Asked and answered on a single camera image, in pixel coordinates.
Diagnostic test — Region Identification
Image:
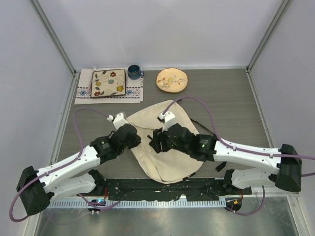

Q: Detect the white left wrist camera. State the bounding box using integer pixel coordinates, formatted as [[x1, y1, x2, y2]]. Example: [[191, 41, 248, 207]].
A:
[[107, 112, 128, 130]]

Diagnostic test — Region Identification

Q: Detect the dark blue ceramic mug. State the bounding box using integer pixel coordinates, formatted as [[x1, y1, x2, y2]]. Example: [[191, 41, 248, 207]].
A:
[[127, 65, 144, 80]]

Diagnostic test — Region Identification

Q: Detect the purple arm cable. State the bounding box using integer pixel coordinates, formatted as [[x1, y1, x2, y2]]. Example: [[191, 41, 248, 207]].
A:
[[162, 96, 315, 215], [8, 108, 121, 221]]

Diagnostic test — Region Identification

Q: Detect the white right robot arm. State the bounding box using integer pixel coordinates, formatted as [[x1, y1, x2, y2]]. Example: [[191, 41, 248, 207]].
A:
[[149, 123, 302, 194]]

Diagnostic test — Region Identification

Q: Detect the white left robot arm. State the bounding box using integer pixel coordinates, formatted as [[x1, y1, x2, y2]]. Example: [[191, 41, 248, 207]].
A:
[[16, 123, 141, 216]]

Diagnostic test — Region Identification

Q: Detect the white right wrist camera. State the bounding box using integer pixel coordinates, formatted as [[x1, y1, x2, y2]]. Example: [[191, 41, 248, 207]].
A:
[[157, 111, 177, 131]]

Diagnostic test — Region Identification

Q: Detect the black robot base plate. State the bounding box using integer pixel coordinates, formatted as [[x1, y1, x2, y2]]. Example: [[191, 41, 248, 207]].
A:
[[82, 178, 252, 202]]

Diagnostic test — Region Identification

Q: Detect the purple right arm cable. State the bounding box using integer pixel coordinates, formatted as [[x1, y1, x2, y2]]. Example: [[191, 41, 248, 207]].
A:
[[162, 96, 315, 215]]

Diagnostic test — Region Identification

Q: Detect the white embroidered placemat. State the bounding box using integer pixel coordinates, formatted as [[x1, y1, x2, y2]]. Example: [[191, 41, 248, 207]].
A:
[[74, 68, 144, 105]]

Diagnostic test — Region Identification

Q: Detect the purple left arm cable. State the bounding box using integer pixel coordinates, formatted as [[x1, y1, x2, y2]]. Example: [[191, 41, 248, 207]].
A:
[[8, 108, 121, 221]]

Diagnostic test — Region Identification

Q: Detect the cream canvas backpack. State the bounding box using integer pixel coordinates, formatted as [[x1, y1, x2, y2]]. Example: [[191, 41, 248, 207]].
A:
[[126, 100, 204, 184]]

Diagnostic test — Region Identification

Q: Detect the square floral ceramic plate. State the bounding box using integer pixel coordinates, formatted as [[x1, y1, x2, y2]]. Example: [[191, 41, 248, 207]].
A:
[[91, 69, 126, 98]]

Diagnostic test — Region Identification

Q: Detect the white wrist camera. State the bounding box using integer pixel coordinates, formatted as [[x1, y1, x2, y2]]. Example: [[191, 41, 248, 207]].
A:
[[107, 112, 128, 130], [157, 111, 177, 131]]

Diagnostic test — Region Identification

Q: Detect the white slotted cable duct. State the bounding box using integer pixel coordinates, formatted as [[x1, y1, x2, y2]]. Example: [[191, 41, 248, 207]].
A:
[[49, 197, 226, 208]]

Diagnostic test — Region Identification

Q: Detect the round bird ceramic plate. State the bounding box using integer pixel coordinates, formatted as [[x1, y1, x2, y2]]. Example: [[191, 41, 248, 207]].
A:
[[156, 68, 188, 93]]

